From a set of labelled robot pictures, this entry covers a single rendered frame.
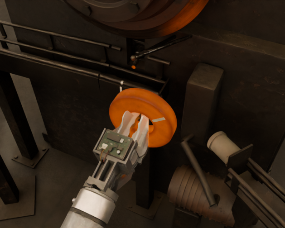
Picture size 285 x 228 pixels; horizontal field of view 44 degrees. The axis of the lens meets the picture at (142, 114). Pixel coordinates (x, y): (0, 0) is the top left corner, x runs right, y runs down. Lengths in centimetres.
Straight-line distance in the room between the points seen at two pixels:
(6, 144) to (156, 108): 128
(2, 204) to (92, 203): 107
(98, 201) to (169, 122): 22
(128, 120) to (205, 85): 26
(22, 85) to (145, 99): 152
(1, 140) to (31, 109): 24
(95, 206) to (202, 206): 46
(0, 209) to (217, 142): 107
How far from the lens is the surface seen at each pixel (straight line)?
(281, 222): 85
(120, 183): 72
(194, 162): 102
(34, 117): 198
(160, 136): 78
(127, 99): 74
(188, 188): 104
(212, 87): 91
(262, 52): 94
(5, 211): 168
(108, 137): 68
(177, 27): 84
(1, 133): 196
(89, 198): 66
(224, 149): 92
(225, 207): 104
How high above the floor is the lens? 142
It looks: 48 degrees down
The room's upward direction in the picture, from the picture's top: straight up
